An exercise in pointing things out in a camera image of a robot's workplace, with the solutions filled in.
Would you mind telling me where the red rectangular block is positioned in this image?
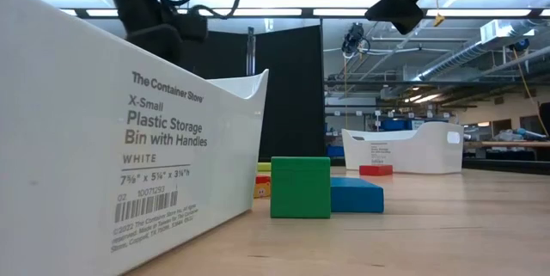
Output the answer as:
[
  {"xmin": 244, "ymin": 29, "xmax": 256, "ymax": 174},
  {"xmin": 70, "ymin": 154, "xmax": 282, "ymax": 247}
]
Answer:
[{"xmin": 358, "ymin": 163, "xmax": 394, "ymax": 177}]

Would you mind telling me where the blue rectangular block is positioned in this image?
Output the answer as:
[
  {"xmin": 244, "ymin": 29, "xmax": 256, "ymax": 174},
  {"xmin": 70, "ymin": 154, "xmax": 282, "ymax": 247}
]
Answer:
[{"xmin": 329, "ymin": 176, "xmax": 385, "ymax": 214}]

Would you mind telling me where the small green cube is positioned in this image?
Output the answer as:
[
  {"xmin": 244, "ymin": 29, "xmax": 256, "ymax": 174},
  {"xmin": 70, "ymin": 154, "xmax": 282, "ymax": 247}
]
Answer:
[{"xmin": 270, "ymin": 156, "xmax": 333, "ymax": 220}]

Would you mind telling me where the black overhead light bar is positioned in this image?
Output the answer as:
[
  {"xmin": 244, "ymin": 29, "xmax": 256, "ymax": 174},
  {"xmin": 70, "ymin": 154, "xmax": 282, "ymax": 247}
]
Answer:
[{"xmin": 59, "ymin": 6, "xmax": 550, "ymax": 20}]

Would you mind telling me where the white ceiling air unit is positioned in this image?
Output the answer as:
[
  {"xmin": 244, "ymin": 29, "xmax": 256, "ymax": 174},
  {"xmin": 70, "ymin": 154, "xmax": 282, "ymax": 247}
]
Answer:
[{"xmin": 480, "ymin": 19, "xmax": 536, "ymax": 46}]

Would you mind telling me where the white plastic storage bin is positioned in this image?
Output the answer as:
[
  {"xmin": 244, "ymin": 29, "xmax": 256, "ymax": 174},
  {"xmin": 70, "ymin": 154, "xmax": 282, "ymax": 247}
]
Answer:
[
  {"xmin": 0, "ymin": 0, "xmax": 270, "ymax": 276},
  {"xmin": 341, "ymin": 120, "xmax": 466, "ymax": 175}
]

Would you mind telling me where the black folding partition screen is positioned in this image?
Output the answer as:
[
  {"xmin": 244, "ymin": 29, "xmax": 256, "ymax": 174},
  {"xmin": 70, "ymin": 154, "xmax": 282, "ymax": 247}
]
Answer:
[{"xmin": 174, "ymin": 24, "xmax": 327, "ymax": 162}]

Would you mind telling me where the wooden workbench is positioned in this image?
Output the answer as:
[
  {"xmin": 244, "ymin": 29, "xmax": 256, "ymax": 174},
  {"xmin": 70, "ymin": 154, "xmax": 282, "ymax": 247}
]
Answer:
[{"xmin": 462, "ymin": 139, "xmax": 550, "ymax": 149}]

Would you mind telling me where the small red yellow block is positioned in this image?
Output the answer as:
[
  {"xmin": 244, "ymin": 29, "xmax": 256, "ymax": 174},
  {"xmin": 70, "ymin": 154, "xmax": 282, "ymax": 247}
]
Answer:
[{"xmin": 253, "ymin": 174, "xmax": 272, "ymax": 200}]

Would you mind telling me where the black office chair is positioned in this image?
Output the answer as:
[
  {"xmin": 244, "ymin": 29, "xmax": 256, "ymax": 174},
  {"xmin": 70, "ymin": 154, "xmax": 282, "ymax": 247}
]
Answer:
[{"xmin": 539, "ymin": 101, "xmax": 550, "ymax": 138}]

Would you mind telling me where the black hanging cable reel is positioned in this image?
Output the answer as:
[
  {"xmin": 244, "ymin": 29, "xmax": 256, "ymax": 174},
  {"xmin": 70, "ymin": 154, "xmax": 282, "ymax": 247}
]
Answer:
[{"xmin": 341, "ymin": 21, "xmax": 371, "ymax": 57}]

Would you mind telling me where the silver ventilation duct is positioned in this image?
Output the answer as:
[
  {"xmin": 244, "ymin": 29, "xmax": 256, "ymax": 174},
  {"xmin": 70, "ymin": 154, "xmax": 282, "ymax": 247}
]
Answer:
[{"xmin": 412, "ymin": 30, "xmax": 550, "ymax": 83}]

